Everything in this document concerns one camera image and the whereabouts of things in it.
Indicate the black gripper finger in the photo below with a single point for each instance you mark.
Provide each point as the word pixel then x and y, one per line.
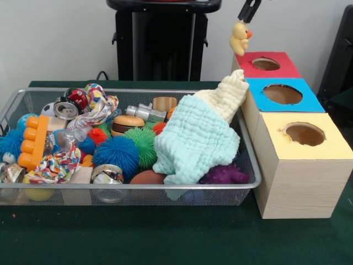
pixel 245 9
pixel 253 11

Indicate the mint green muslin cloth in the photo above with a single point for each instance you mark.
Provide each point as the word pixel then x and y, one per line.
pixel 195 138

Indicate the green spiky puffer ball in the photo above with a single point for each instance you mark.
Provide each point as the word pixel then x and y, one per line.
pixel 143 143

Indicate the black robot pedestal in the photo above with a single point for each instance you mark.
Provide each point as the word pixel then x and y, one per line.
pixel 165 41

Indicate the blue puffer ball with eyes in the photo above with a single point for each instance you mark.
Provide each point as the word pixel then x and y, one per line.
pixel 115 154

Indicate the orange pegged toy block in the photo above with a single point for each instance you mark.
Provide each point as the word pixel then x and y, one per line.
pixel 36 140

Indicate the silver toy robot figure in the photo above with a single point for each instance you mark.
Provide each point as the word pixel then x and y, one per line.
pixel 146 111

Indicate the wooden three-hole sorting box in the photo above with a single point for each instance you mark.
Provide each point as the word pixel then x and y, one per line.
pixel 303 187

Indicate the toy burger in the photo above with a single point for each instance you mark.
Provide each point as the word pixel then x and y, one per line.
pixel 127 125

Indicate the yellow plush duck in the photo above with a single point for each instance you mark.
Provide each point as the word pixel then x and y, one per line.
pixel 239 36

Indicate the dark green table cloth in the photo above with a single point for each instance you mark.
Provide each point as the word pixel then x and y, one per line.
pixel 342 103
pixel 165 237

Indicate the purple knobbly rubber ball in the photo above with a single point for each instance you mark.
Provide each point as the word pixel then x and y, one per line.
pixel 223 174

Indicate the colourful crumpled cloth ball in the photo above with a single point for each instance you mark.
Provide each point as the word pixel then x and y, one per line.
pixel 96 105
pixel 55 165

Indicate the black chair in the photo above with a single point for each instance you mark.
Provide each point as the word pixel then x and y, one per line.
pixel 342 55

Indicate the cream muslin cloth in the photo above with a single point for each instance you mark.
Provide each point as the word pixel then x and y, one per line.
pixel 229 94

